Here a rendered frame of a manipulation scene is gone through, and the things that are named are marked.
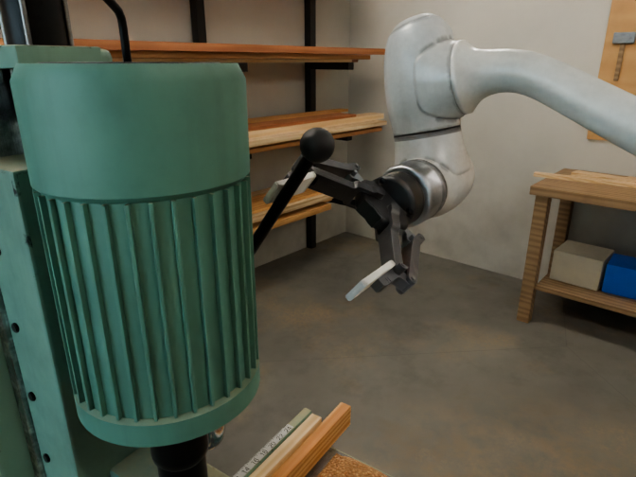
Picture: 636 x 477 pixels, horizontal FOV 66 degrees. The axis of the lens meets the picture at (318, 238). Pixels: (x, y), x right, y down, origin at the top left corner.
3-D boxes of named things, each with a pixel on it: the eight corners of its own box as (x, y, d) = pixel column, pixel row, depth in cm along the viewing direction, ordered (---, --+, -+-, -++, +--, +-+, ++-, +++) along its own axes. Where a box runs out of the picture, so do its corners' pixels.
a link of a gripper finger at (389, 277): (390, 270, 57) (407, 290, 56) (369, 285, 53) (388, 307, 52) (398, 262, 56) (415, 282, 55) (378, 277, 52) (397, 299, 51)
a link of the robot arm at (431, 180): (378, 187, 76) (359, 196, 71) (415, 145, 70) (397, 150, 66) (417, 232, 74) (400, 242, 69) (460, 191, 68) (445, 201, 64)
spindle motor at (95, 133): (161, 485, 38) (100, 61, 28) (40, 403, 47) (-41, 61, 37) (294, 373, 52) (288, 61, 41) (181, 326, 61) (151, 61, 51)
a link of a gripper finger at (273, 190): (317, 175, 57) (313, 170, 57) (279, 185, 51) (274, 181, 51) (304, 192, 58) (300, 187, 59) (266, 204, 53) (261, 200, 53)
